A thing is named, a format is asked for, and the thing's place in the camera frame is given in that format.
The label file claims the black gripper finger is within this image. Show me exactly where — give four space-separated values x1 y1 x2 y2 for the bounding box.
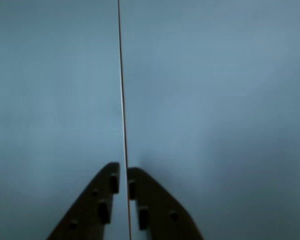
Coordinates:
126 167 205 240
46 161 121 240

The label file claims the gray table mat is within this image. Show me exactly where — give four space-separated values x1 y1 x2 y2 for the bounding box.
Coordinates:
0 0 131 240
118 0 300 240

